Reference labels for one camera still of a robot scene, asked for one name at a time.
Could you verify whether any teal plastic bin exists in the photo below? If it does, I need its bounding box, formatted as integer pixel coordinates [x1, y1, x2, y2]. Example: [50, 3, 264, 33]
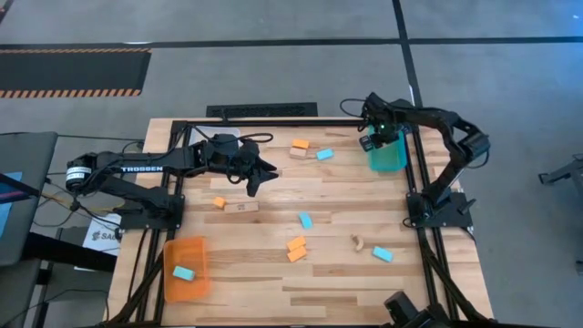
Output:
[366, 127, 409, 173]

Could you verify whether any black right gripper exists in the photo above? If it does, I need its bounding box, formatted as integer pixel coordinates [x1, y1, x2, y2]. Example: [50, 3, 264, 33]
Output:
[358, 92, 404, 154]

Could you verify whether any thin yellow cable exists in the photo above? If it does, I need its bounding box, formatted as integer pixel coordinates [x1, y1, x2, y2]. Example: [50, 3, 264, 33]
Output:
[41, 190, 115, 215]

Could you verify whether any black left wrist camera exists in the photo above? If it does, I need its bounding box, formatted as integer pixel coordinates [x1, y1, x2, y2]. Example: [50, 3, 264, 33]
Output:
[212, 133, 240, 157]

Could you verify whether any orange plastic bin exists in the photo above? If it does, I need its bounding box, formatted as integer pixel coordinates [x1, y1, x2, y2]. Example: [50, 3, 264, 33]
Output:
[162, 235, 211, 304]

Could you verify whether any black metal bar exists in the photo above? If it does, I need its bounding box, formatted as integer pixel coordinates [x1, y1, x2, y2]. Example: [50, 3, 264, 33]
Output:
[22, 231, 118, 274]

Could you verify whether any grey seat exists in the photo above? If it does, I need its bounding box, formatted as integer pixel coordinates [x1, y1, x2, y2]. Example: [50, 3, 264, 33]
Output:
[0, 258, 42, 328]

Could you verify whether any black hazard-striped floor mat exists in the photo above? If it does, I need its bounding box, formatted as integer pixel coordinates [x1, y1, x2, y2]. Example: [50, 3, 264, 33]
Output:
[0, 47, 153, 99]

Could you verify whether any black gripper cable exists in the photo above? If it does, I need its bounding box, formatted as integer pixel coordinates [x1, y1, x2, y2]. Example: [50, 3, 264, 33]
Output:
[339, 97, 371, 120]
[190, 125, 275, 148]

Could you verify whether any blue flat panel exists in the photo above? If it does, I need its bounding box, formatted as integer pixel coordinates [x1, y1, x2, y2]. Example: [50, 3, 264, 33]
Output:
[0, 171, 24, 238]

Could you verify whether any white paper sign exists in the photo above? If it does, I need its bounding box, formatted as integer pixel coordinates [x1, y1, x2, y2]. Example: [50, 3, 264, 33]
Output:
[83, 212, 123, 257]

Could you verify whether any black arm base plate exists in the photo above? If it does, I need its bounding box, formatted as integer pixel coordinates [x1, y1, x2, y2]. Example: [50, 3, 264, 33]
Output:
[118, 193, 186, 231]
[406, 190, 475, 229]

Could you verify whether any grey side table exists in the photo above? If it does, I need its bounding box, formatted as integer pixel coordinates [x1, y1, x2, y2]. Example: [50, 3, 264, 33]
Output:
[0, 131, 59, 268]

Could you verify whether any long wooden block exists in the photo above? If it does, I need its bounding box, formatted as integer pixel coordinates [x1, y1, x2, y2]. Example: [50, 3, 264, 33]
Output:
[223, 201, 260, 214]

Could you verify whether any black aluminium table frame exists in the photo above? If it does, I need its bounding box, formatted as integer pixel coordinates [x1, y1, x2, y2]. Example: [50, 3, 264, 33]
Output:
[97, 117, 496, 328]

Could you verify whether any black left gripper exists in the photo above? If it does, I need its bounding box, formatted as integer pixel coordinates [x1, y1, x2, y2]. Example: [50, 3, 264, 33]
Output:
[213, 138, 281, 199]

